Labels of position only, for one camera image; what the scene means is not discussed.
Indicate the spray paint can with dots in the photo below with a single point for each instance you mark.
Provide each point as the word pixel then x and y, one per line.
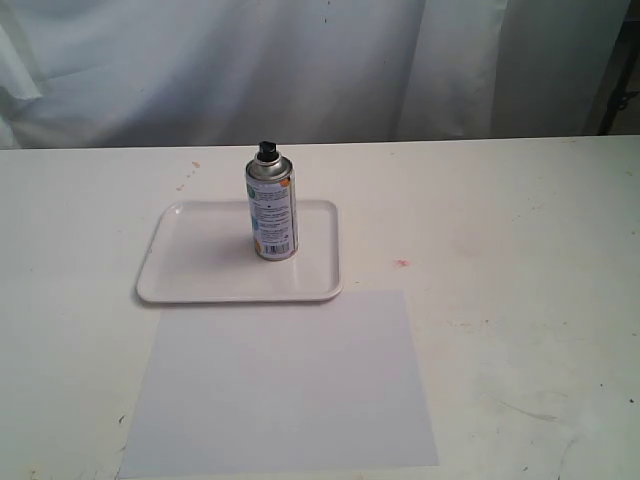
pixel 270 186

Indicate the white rectangular plastic tray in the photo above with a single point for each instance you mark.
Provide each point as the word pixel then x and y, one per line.
pixel 203 252

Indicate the white paper sheet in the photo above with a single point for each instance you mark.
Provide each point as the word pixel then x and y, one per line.
pixel 266 389

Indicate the white backdrop curtain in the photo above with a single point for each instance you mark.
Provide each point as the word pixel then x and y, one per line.
pixel 79 74

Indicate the black metal stand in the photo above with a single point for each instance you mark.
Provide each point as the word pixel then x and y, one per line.
pixel 621 96

